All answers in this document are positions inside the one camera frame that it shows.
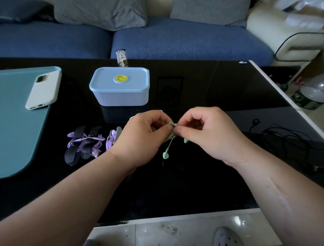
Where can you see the grey cushion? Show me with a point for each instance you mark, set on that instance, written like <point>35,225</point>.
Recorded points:
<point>101,12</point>
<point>210,10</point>

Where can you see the person's right forearm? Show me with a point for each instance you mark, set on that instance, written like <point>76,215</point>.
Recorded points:
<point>281,195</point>

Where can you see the person's left forearm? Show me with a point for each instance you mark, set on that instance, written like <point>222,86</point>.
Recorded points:
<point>63,200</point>

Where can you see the phone in white case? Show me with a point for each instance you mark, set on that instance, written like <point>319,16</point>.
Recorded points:
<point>44,88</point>

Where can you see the white perforated slipper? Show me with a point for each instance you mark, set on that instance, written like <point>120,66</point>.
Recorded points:
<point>229,238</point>

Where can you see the large clear water bottle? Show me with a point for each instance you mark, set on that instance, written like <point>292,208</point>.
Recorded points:
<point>310,95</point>

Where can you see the small white object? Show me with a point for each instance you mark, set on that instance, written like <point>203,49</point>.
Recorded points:
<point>243,62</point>

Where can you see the person's right hand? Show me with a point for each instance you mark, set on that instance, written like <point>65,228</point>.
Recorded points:
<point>215,134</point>

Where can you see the person's right thumb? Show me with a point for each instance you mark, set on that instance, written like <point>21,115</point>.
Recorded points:
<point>186,131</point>

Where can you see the teal mat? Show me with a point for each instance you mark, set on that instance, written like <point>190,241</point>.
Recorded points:
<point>15,131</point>

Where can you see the light blue lidded food container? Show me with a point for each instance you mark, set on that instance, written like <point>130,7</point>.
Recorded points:
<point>120,87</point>

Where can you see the person's left hand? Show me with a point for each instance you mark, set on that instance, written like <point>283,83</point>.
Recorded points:
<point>138,138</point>

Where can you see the brown and white stick sachet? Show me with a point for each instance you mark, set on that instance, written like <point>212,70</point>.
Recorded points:
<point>122,58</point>

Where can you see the papers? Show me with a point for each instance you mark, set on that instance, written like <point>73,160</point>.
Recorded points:
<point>301,14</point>

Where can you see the dark blue cushion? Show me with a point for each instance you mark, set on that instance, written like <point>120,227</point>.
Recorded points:
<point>22,10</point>

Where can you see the person's left thumb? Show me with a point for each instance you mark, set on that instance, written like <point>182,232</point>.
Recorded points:
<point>163,129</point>

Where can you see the blue sofa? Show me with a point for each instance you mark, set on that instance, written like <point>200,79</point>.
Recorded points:
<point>182,41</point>

